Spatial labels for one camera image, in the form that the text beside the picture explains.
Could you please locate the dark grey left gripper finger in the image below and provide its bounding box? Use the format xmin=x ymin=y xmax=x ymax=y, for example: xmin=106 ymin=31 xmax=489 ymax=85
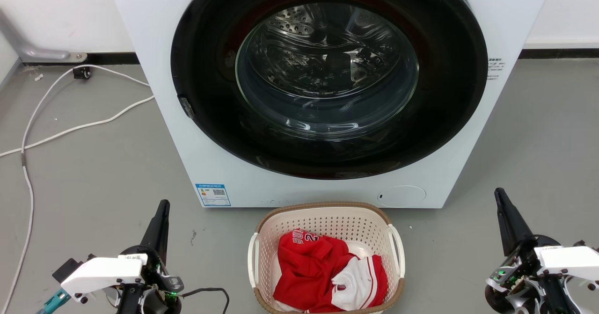
xmin=140 ymin=200 xmax=171 ymax=264

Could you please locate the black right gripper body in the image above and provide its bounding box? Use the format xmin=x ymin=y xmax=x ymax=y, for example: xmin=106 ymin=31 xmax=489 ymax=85
xmin=484 ymin=236 xmax=582 ymax=314

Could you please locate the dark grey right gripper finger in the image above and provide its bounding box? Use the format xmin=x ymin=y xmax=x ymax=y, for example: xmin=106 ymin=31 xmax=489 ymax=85
xmin=495 ymin=188 xmax=534 ymax=257

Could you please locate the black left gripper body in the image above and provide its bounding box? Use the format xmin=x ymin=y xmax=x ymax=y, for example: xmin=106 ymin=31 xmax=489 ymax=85
xmin=115 ymin=245 xmax=184 ymax=314

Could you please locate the beige plastic laundry basket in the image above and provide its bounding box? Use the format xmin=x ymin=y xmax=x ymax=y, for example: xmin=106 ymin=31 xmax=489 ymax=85
xmin=247 ymin=202 xmax=406 ymax=314

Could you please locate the blue energy label sticker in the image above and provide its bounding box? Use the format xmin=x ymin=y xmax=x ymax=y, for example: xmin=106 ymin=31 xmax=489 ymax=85
xmin=195 ymin=183 xmax=232 ymax=207

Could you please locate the small black box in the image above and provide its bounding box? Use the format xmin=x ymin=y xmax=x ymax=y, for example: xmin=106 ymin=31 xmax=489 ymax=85
xmin=52 ymin=257 xmax=84 ymax=283

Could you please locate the teal plastic connector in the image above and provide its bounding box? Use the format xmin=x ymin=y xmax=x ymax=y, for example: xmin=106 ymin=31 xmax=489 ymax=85
xmin=37 ymin=289 xmax=72 ymax=314

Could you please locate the round white filter cover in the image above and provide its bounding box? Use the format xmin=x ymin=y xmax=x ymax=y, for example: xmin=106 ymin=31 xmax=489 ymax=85
xmin=377 ymin=185 xmax=427 ymax=208

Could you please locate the black round washer door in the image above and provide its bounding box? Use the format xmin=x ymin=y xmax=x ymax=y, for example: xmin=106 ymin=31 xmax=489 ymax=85
xmin=171 ymin=0 xmax=489 ymax=180

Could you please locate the red basketball jersey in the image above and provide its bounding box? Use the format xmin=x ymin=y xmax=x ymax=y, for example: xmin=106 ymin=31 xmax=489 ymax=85
xmin=273 ymin=230 xmax=388 ymax=313

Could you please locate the small printed text sticker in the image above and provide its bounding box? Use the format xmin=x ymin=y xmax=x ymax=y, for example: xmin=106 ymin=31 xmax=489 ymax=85
xmin=486 ymin=58 xmax=507 ymax=81

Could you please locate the white red-striped garment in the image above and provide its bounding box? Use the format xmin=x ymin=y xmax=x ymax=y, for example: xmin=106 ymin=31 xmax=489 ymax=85
xmin=331 ymin=255 xmax=388 ymax=311

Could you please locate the white front-load washing machine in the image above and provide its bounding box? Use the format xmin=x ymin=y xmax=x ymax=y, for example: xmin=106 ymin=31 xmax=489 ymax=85
xmin=105 ymin=0 xmax=557 ymax=209

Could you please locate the thin black cable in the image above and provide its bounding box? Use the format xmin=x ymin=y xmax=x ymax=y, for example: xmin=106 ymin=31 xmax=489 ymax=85
xmin=181 ymin=287 xmax=230 ymax=314

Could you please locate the white floor cable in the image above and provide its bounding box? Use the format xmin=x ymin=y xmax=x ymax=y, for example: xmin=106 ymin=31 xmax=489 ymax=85
xmin=0 ymin=64 xmax=151 ymax=314
xmin=0 ymin=95 xmax=155 ymax=158

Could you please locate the grey metal pipe bracket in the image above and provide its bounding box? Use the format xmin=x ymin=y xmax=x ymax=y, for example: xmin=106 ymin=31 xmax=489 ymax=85
xmin=0 ymin=8 xmax=88 ymax=63

